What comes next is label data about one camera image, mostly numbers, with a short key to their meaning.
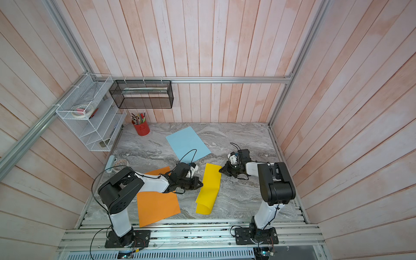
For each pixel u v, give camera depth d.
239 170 0.84
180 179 0.75
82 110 0.74
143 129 1.11
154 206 0.83
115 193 0.50
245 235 0.73
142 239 0.73
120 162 1.00
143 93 1.03
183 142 1.11
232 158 0.93
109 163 0.96
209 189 0.88
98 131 0.78
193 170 0.86
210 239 0.74
